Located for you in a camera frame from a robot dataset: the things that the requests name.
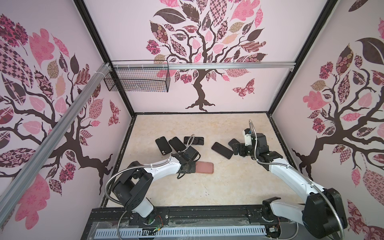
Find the purple smartphone black screen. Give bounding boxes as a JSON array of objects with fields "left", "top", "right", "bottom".
[{"left": 211, "top": 142, "right": 234, "bottom": 160}]

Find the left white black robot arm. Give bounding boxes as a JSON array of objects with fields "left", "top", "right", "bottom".
[{"left": 110, "top": 147, "right": 201, "bottom": 218}]

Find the black phone rightmost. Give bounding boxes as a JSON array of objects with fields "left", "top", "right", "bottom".
[{"left": 228, "top": 139, "right": 240, "bottom": 148}]

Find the black phone case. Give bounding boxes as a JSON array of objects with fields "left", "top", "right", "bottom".
[
  {"left": 155, "top": 137, "right": 172, "bottom": 156},
  {"left": 169, "top": 137, "right": 186, "bottom": 153}
]

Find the black phone case horizontal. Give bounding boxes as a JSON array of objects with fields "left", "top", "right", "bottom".
[{"left": 184, "top": 136, "right": 205, "bottom": 146}]

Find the black phone case leftmost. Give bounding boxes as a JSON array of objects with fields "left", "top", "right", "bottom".
[{"left": 155, "top": 137, "right": 172, "bottom": 156}]

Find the right metal flexible conduit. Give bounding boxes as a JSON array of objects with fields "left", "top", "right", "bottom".
[{"left": 248, "top": 119, "right": 346, "bottom": 240}]

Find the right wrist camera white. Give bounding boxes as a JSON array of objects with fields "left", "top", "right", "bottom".
[{"left": 243, "top": 129, "right": 252, "bottom": 146}]

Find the black base frame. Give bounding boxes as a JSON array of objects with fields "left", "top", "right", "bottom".
[{"left": 80, "top": 203, "right": 341, "bottom": 240}]

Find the white slotted cable duct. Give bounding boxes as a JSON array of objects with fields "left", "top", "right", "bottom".
[{"left": 94, "top": 226, "right": 267, "bottom": 240}]

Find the black wire basket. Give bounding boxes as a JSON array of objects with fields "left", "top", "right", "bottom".
[{"left": 104, "top": 60, "right": 171, "bottom": 93}]

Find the aluminium rail back horizontal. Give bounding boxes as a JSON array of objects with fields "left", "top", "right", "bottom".
[{"left": 113, "top": 62, "right": 296, "bottom": 70}]

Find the aluminium rail left diagonal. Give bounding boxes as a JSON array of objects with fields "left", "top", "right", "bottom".
[{"left": 1, "top": 63, "right": 111, "bottom": 224}]

